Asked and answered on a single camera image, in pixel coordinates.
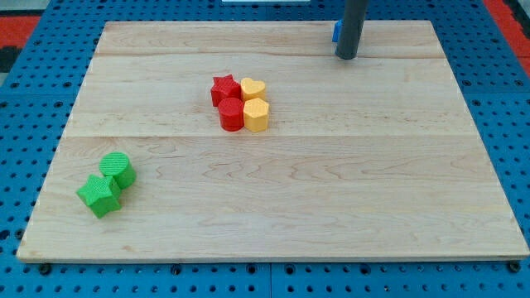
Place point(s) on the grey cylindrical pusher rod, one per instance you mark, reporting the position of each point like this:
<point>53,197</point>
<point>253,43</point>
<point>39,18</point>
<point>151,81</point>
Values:
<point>351,30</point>

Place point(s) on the yellow heart block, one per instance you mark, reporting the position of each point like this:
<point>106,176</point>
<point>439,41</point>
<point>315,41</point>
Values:
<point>252,89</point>

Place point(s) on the red star block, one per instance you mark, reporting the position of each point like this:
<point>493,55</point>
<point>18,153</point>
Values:
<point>224,87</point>

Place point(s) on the green cylinder block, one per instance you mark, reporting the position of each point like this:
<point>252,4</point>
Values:
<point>118,166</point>

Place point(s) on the red cylinder block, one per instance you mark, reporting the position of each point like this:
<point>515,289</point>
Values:
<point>231,114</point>

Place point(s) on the green star block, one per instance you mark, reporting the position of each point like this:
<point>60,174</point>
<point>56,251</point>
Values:
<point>100,194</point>

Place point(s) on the yellow hexagon block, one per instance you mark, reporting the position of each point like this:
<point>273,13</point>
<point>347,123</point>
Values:
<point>255,115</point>

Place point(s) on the blue triangle block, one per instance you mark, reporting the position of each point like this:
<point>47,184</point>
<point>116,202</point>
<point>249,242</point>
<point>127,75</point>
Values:
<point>337,30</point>

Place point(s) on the light wooden board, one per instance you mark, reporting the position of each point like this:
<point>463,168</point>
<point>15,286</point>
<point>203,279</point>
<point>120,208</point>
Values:
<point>375,159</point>

